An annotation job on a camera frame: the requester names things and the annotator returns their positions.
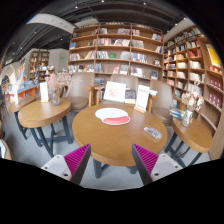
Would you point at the round wooden right table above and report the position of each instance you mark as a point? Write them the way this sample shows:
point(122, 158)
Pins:
point(196, 136)

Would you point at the white sign on left table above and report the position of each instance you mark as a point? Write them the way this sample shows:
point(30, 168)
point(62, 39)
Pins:
point(44, 92)

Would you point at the round wooden centre table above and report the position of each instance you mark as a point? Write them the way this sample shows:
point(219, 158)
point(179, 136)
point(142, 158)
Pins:
point(111, 145)

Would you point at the white and red mouse pad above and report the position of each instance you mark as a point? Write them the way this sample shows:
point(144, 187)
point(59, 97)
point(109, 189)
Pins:
point(112, 116)

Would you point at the wooden side stand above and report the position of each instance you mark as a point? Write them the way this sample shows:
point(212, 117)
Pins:
point(94, 94)

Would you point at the glass vase with pink flowers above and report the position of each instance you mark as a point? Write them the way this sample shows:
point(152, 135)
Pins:
point(55, 82)

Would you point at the beige armchair centre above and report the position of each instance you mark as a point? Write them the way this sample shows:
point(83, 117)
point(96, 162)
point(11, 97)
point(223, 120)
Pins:
point(131, 82)

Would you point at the white sign with red text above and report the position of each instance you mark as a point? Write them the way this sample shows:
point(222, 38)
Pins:
point(142, 98)

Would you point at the beige armchair right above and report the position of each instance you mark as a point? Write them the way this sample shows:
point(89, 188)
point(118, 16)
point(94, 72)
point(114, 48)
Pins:
point(164, 101)

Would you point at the white display board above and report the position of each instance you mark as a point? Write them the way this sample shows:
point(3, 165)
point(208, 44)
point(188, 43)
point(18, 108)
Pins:
point(115, 91)

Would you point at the beige armchair left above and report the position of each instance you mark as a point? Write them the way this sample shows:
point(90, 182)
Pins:
point(80, 90)

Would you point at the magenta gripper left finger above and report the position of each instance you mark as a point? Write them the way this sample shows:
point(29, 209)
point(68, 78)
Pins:
point(70, 167)

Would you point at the round wooden table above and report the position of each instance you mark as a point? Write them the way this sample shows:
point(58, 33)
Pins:
point(196, 136)
point(38, 114)
point(111, 145)

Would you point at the glass vase with dried flowers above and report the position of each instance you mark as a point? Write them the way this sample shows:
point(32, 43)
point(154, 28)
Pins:
point(193, 101)

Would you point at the large wooden bookshelf centre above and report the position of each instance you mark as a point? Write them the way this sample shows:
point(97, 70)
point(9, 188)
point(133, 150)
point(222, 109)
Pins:
point(117, 48)

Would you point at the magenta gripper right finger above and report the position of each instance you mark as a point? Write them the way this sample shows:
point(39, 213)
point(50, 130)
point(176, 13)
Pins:
point(152, 166)

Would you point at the beige armchair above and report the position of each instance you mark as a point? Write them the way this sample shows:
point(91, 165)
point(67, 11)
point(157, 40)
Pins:
point(164, 101)
point(80, 90)
point(131, 82)

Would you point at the round wooden left table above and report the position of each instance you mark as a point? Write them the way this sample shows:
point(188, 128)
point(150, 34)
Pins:
point(38, 114)

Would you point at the wooden bookshelf far left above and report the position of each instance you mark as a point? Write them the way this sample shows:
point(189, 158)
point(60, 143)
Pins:
point(38, 65)

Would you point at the wooden bookshelf right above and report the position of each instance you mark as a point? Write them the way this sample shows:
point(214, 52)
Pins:
point(188, 57)

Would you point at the small round table far left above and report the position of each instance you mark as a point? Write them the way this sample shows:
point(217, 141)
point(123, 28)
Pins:
point(16, 107)

